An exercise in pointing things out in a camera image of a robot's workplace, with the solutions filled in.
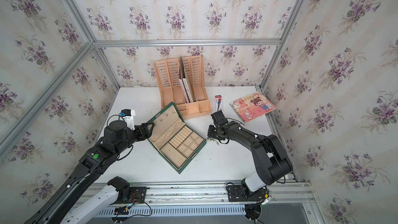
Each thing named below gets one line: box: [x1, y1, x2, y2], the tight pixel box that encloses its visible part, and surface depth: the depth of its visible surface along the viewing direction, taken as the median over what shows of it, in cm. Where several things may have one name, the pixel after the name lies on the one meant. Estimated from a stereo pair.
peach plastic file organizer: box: [153, 54, 212, 120], surface depth 108 cm
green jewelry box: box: [146, 101, 207, 174], surface depth 87 cm
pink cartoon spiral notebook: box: [229, 91, 277, 123], surface depth 110 cm
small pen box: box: [215, 94, 223, 112], surface depth 110 cm
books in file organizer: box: [178, 55, 194, 104], surface depth 92 cm
